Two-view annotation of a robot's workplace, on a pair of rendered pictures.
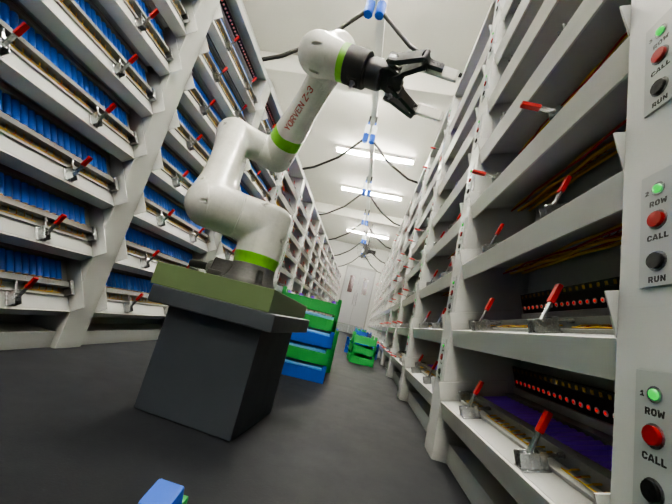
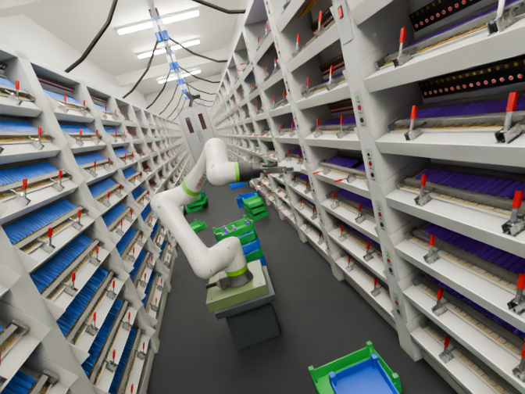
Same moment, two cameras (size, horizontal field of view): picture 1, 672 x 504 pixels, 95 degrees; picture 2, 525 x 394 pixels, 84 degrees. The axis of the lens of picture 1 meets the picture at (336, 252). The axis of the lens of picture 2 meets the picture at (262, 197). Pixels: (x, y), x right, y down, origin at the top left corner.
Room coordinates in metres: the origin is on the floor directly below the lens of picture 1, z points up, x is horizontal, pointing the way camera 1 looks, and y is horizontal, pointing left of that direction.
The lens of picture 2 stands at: (-0.59, 0.35, 1.14)
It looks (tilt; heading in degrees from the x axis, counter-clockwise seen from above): 15 degrees down; 345
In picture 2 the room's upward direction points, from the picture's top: 17 degrees counter-clockwise
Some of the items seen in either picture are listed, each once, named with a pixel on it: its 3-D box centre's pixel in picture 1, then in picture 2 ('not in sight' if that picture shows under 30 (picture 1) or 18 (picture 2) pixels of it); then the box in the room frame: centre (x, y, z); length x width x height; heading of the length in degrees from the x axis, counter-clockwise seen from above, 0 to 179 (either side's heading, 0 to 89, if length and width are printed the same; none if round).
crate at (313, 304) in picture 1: (311, 301); (233, 228); (1.64, 0.06, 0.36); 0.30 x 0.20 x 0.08; 91
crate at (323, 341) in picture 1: (303, 332); (239, 245); (1.64, 0.06, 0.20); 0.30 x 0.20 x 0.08; 91
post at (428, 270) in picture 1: (446, 234); (285, 139); (1.65, -0.58, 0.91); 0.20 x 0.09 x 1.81; 83
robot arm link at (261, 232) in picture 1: (260, 234); (230, 256); (0.88, 0.23, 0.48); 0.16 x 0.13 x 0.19; 117
